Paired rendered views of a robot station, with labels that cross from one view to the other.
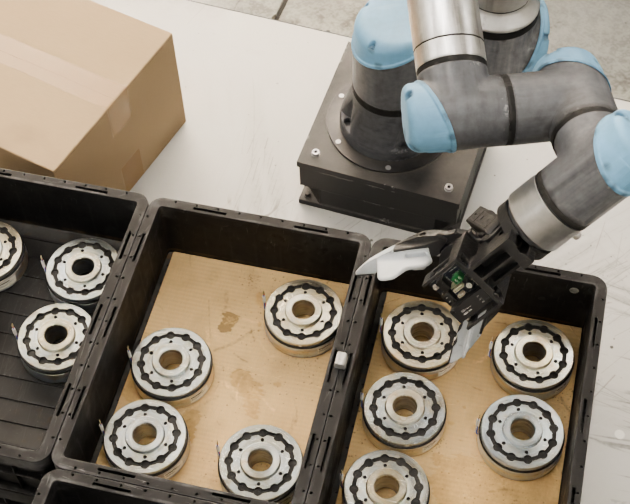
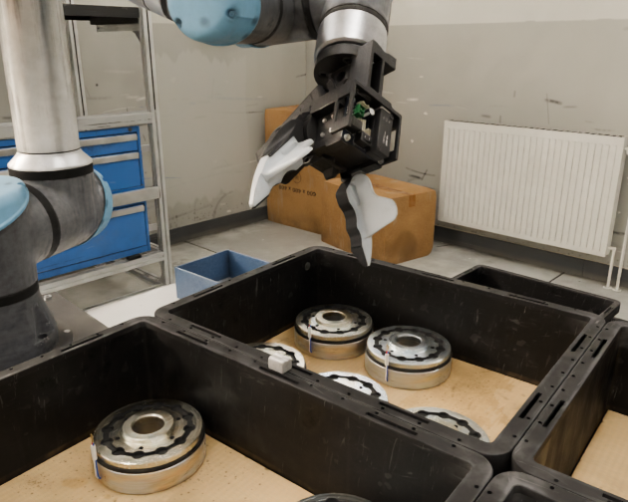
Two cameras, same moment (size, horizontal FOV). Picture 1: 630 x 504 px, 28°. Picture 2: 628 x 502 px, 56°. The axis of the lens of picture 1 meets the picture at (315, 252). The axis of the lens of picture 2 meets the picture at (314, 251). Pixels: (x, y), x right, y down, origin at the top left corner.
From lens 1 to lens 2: 1.23 m
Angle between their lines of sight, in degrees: 61
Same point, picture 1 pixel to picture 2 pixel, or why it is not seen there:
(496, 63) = (85, 205)
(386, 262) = (276, 164)
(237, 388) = not seen: outside the picture
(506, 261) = (383, 66)
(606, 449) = not seen: hidden behind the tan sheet
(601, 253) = not seen: hidden behind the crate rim
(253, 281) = (41, 481)
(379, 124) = (11, 318)
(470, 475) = (429, 401)
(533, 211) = (362, 22)
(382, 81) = (2, 250)
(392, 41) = not seen: outside the picture
